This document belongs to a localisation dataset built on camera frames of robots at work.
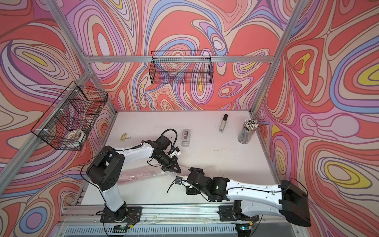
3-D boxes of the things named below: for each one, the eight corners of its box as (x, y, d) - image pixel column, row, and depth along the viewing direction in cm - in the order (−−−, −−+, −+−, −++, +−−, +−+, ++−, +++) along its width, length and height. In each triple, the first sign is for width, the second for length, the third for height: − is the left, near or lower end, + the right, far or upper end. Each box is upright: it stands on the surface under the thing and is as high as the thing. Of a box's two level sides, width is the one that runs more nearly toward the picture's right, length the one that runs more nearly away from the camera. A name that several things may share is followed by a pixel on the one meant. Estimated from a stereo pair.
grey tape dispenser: (181, 146, 101) (181, 142, 97) (182, 133, 109) (181, 129, 105) (190, 146, 101) (190, 142, 97) (190, 133, 109) (190, 129, 105)
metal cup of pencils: (238, 144, 102) (246, 127, 88) (236, 135, 107) (243, 118, 92) (250, 144, 102) (260, 127, 88) (247, 135, 107) (256, 118, 92)
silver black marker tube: (218, 131, 109) (219, 127, 105) (223, 117, 119) (224, 113, 115) (223, 133, 109) (224, 128, 105) (227, 119, 118) (228, 114, 114)
